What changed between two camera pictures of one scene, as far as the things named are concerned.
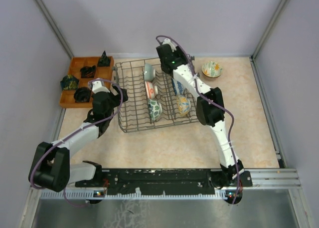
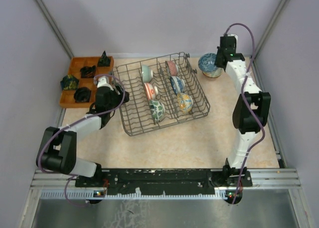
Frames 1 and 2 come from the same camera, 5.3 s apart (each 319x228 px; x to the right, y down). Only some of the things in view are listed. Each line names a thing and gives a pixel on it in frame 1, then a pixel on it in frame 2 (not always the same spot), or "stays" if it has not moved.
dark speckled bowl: (208, 78) to (212, 74)
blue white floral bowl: (178, 86) stays
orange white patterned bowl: (152, 90) stays
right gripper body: (177, 54) to (218, 54)
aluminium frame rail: (274, 177) stays
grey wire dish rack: (154, 100) stays
